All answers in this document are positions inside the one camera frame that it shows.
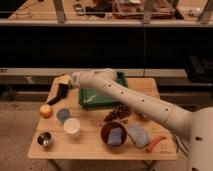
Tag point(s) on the orange carrot toy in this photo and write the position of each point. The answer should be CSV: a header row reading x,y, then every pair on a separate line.
x,y
153,143

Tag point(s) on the brown grape cluster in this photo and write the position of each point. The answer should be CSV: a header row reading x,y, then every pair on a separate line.
x,y
119,112

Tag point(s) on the blue sponge in bowl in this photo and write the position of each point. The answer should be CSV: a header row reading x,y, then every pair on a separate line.
x,y
114,137

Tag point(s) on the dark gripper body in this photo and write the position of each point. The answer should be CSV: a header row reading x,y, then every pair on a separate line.
x,y
65,79

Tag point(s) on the dark red bowl front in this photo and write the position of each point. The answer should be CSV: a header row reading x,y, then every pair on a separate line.
x,y
106,130

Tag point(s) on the small metal cup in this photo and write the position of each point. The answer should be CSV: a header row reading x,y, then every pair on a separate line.
x,y
45,139

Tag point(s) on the orange fruit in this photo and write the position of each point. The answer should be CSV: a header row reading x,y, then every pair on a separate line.
x,y
46,111

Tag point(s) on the wooden folding table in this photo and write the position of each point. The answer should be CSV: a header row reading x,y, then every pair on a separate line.
x,y
89,145

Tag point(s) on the green plastic tray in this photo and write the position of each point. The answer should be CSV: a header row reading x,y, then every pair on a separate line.
x,y
89,98

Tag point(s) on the grey blue round lid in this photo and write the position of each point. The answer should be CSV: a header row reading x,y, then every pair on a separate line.
x,y
63,114

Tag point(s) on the white plastic cup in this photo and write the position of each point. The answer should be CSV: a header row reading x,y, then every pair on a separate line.
x,y
72,126

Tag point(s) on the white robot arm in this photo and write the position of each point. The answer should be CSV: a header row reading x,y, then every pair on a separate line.
x,y
195,127

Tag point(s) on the grey blue cloth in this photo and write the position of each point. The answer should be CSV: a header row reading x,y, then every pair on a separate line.
x,y
139,135

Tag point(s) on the black handled brush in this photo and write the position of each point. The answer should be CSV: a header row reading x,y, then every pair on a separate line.
x,y
60,94

